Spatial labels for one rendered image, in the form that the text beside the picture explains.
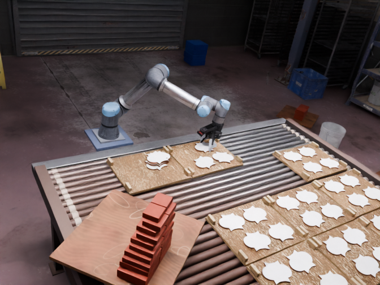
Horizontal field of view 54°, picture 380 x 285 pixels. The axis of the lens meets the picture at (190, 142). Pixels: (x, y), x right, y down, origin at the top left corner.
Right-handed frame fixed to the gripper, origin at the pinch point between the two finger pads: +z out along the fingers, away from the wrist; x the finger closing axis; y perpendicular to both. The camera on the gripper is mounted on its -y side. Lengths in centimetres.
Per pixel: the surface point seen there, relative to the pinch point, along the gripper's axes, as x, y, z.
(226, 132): 15.5, 31.8, -5.0
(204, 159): -13.9, -8.9, 2.0
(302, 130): -7, 90, -23
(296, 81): 217, 362, -16
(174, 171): -16.6, -32.6, 9.3
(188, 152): -1.0, -12.9, 4.3
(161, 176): -17.8, -42.1, 11.7
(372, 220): -102, 47, -13
